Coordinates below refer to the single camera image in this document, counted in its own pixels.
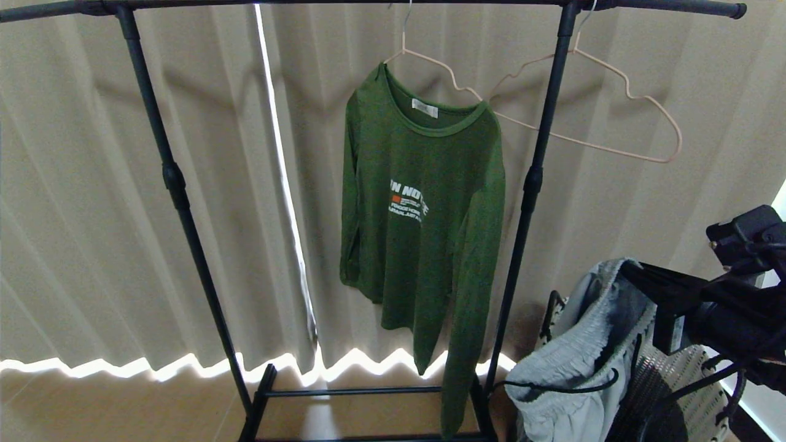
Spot beige curtain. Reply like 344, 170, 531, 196
0, 0, 786, 382

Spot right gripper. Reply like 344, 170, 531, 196
653, 275, 757, 364

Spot black clothes rack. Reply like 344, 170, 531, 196
0, 0, 748, 442

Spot pink clothes hanger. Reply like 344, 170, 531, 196
383, 0, 486, 103
488, 0, 684, 165

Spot pale grey shorts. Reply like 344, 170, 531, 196
503, 257, 662, 442

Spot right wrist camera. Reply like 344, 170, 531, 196
705, 204, 786, 272

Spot green long-sleeved shirt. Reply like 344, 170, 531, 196
339, 61, 508, 440

